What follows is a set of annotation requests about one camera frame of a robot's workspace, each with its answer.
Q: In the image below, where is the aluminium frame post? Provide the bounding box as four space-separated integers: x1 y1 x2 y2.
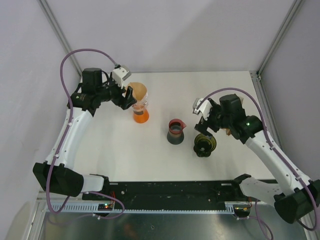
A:
36 0 82 77
256 0 305 76

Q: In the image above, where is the clear glass dripper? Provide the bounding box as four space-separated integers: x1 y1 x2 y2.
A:
131 94 149 115

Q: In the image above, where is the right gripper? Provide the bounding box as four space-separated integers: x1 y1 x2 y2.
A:
195 101 233 140

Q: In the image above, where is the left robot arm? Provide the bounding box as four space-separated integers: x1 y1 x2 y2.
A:
32 65 137 200

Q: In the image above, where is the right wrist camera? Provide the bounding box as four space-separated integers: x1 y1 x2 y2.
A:
192 98 213 120

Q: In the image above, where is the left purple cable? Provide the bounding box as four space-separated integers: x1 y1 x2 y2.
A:
46 48 126 226

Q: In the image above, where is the orange glass flask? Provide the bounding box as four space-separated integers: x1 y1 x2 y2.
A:
133 109 150 124

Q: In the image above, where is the dark green dripper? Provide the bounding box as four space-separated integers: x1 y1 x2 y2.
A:
193 133 217 158

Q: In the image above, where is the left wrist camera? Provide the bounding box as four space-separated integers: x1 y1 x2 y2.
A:
111 65 132 89

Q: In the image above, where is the right aluminium frame post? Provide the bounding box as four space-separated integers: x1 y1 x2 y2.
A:
256 0 305 76

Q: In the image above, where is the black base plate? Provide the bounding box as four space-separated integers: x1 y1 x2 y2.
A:
81 179 262 211

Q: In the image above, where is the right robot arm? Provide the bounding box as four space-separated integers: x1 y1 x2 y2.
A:
192 94 320 224

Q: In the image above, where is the single brown coffee filter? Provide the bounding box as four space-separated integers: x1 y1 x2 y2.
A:
127 82 147 101

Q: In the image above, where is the aluminium rail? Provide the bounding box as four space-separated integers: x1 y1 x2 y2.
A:
35 185 89 202

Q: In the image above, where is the left aluminium frame post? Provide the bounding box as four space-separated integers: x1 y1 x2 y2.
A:
36 0 82 77

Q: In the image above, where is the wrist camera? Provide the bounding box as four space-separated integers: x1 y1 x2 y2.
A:
111 65 132 89
192 98 213 120

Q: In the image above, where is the grey cable duct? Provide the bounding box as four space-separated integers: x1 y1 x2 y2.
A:
44 201 251 215

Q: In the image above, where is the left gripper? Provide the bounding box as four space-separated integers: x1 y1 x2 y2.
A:
96 75 137 110

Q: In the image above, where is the brown coffee filter stack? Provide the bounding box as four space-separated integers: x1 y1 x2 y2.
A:
224 96 244 136

